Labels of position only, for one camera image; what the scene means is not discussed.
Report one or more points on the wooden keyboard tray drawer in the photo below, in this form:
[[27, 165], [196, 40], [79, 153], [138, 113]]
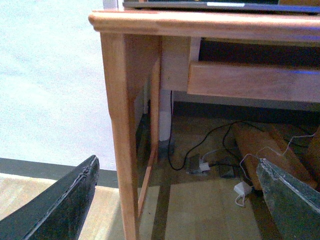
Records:
[[277, 72]]

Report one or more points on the white pipe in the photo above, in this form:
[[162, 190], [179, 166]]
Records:
[[165, 115]]

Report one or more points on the wooden footrest board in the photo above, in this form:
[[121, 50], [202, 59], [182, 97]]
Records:
[[255, 144]]

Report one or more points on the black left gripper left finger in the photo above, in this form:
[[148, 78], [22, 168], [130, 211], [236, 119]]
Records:
[[60, 211]]

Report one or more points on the grey laptop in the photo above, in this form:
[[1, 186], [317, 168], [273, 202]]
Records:
[[287, 6]]

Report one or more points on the grey power strip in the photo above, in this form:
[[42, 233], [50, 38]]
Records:
[[197, 166]]

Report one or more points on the white power adapter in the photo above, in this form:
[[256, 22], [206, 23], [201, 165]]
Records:
[[242, 189]]

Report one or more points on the wooden desk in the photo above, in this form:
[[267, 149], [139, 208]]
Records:
[[131, 43]]

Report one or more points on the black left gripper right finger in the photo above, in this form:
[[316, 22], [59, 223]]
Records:
[[294, 205]]

